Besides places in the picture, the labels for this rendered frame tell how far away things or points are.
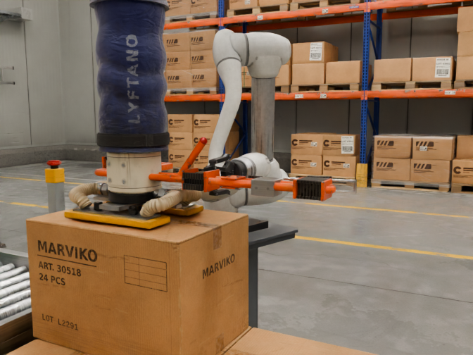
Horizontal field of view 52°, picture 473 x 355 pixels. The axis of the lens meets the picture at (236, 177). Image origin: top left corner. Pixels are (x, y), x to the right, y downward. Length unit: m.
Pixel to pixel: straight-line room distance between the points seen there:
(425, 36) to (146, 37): 8.49
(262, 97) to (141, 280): 1.01
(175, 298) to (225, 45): 1.06
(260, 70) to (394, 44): 7.87
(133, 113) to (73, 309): 0.63
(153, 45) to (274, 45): 0.66
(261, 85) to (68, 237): 1.00
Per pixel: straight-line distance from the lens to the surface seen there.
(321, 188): 1.26
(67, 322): 1.68
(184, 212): 1.56
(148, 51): 1.51
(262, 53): 2.03
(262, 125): 2.11
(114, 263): 1.46
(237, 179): 1.37
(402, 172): 8.40
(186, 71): 9.86
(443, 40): 9.72
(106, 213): 1.53
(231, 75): 1.93
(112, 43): 1.51
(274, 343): 1.66
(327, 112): 10.04
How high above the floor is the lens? 1.28
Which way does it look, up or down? 8 degrees down
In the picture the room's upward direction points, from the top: straight up
